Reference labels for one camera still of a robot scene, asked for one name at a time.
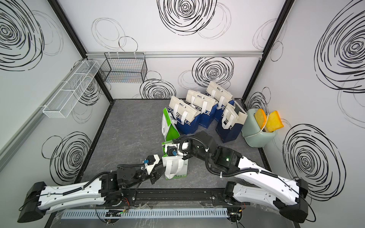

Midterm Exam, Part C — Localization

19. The green white bag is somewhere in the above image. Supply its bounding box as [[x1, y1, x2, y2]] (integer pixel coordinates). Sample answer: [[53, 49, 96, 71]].
[[162, 140, 188, 180], [162, 108, 180, 141]]

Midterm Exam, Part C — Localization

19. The blue beige bag first row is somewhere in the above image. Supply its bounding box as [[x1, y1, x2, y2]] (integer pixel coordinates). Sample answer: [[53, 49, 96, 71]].
[[167, 96, 201, 135]]

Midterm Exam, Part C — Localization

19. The blue beige takeout bag front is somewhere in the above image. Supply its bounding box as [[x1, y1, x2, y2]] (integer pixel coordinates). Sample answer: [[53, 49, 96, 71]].
[[216, 101, 248, 143]]

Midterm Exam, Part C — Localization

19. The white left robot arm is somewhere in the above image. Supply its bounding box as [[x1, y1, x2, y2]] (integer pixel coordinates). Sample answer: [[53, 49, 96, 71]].
[[17, 161, 165, 223]]

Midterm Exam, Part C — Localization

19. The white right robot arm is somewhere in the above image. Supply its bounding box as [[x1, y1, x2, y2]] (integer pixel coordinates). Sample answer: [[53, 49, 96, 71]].
[[173, 131, 309, 223]]

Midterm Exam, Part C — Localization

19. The blue beige bag middle row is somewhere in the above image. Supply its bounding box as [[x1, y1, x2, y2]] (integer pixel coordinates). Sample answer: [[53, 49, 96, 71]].
[[185, 90, 218, 128]]

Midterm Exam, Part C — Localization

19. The blue beige bag back row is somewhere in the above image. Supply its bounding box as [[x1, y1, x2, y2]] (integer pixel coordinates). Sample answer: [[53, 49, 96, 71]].
[[205, 82, 234, 121]]

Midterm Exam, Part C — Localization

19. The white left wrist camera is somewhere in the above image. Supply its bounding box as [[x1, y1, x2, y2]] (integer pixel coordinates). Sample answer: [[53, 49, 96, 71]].
[[144, 154, 160, 175]]

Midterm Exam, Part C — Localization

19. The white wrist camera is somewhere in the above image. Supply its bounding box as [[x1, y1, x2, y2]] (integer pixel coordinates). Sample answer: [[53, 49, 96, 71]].
[[144, 154, 160, 175], [163, 142, 189, 156]]

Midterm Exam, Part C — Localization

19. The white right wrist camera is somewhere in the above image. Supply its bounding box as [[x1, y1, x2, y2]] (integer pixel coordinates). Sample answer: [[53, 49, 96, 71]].
[[163, 142, 189, 156]]

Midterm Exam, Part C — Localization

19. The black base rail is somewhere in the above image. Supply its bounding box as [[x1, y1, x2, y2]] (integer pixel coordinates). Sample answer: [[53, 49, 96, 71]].
[[122, 188, 244, 207]]

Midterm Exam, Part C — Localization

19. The grey slotted cable duct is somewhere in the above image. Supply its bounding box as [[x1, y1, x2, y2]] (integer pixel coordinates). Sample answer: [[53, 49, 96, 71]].
[[61, 208, 229, 220]]

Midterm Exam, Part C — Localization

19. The black wire basket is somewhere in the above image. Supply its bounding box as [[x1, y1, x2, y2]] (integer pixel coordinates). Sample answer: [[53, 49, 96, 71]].
[[99, 52, 147, 84]]

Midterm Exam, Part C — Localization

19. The white wire shelf basket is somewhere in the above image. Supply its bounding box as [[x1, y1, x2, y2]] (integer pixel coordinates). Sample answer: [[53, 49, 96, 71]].
[[42, 60, 100, 118]]

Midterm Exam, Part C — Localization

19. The aluminium wall rail back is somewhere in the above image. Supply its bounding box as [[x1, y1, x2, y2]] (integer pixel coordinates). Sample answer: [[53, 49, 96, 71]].
[[86, 51, 263, 59]]

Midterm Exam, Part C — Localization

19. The aluminium wall rail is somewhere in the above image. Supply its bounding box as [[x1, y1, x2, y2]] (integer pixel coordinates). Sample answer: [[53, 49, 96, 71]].
[[86, 51, 263, 59], [1, 58, 86, 172]]

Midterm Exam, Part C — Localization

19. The aluminium wall rail left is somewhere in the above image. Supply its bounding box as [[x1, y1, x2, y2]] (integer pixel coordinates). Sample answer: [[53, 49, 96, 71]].
[[1, 58, 86, 172]]

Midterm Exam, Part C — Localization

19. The black corner frame post right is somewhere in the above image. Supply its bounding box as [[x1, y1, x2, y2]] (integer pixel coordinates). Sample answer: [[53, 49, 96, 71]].
[[242, 0, 295, 103]]

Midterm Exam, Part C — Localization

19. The black corner frame post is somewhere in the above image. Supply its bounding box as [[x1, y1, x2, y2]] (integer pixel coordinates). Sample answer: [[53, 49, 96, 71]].
[[242, 0, 295, 103], [47, 0, 114, 105]]

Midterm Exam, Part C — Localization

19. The black corner frame post left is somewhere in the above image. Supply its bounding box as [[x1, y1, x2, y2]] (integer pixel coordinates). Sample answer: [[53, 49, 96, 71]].
[[47, 0, 114, 105]]

